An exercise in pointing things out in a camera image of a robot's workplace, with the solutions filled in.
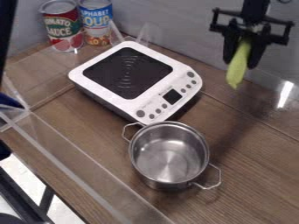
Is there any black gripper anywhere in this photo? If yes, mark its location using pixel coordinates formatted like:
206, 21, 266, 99
210, 0, 295, 69

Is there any white and black stove top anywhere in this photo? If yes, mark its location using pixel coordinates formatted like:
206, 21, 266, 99
68, 41, 203, 124

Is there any alphabet soup can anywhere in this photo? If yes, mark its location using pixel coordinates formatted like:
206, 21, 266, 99
79, 0, 114, 46

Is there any stainless steel pot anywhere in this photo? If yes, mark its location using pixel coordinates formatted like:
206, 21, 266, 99
122, 121, 222, 191

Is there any tomato sauce can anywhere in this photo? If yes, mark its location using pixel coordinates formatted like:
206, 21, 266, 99
39, 0, 83, 53

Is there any dark blue object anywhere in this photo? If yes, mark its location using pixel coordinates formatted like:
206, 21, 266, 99
0, 92, 24, 109

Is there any clear acrylic barrier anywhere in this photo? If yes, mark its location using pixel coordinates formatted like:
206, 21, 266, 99
0, 68, 175, 224

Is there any black metal table frame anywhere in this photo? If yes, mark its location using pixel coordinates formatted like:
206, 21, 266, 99
0, 167, 55, 224

